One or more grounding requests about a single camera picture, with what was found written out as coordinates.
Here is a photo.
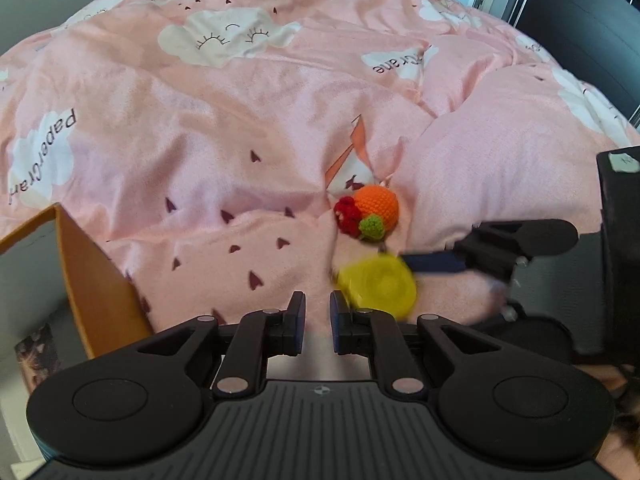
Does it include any orange white cardboard box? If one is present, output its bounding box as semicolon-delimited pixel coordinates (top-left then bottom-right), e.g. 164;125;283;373
0;201;155;411

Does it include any yellow round case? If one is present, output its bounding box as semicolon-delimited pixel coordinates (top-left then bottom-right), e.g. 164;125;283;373
335;254;418;321

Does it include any orange crochet fruit toy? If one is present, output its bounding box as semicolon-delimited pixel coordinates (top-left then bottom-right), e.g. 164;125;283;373
333;184;399;242

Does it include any pink patterned duvet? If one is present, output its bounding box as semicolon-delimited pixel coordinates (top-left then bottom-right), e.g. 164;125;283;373
0;0;640;480

